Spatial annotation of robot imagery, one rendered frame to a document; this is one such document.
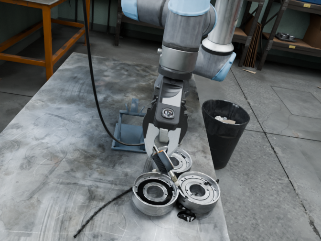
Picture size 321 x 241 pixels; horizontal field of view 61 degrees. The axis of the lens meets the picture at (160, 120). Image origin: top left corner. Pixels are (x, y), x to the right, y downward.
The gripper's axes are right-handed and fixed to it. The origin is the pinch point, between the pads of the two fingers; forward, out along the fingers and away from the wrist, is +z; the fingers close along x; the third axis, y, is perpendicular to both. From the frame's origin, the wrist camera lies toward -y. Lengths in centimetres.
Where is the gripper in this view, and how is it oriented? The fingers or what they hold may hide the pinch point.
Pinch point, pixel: (158, 155)
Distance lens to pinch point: 63.5
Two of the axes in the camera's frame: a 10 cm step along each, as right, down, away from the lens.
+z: -1.8, 8.9, 4.1
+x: -9.8, -1.7, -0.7
